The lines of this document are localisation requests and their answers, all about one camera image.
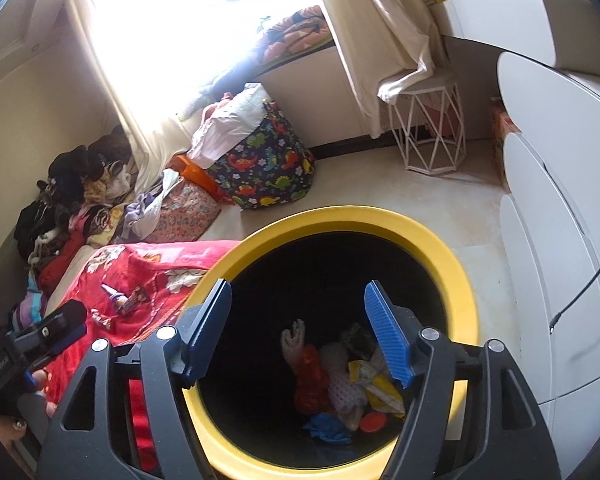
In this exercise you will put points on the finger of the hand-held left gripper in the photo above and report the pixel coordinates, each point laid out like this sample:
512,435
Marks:
67,339

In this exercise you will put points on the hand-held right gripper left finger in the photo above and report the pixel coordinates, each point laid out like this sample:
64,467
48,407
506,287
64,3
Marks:
202,330

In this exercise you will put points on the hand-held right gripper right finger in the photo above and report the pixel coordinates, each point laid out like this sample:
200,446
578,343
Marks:
387,335

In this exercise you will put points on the small white yellow packet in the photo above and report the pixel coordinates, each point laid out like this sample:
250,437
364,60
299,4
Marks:
362,372

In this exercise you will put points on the yellow white chip bag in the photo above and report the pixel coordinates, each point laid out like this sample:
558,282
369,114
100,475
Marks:
385,397

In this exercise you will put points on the white dotted packet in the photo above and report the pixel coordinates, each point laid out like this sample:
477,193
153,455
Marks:
342,390

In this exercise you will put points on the orange plastic bag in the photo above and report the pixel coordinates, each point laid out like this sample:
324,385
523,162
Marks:
310,380

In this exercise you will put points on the blue wrapper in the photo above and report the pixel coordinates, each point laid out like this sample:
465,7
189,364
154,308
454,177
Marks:
325,427

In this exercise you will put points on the yellow trash bin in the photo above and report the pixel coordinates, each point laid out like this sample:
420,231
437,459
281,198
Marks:
330,217

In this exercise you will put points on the person's left hand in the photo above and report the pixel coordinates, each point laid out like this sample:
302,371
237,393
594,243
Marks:
45,379

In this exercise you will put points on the red printed blanket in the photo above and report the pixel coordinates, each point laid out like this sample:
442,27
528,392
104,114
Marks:
180,260

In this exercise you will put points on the beige bed mattress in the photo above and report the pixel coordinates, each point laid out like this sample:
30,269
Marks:
70,265

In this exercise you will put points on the floral fabric bag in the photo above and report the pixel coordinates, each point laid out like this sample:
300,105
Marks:
185,217

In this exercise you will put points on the pile of clothes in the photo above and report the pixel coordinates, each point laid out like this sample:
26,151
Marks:
70,195

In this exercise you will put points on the dinosaur print laundry basket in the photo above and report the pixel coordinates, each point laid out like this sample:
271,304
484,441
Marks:
265,170

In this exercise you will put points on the cream curtain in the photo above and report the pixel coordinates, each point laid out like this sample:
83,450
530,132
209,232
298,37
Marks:
145,130
380,20

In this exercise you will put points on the white clothes in basket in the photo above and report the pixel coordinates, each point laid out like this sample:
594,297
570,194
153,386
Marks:
230,120

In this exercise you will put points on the pink box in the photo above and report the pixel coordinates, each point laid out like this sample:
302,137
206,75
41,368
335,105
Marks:
440,117

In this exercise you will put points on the white rounded drawer unit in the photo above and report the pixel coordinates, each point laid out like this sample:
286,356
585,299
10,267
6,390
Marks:
555,160

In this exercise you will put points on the dark cloth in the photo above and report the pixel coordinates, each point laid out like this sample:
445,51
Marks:
220,85

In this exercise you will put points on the orange patterned quilt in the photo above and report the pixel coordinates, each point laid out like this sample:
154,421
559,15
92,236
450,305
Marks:
295,32

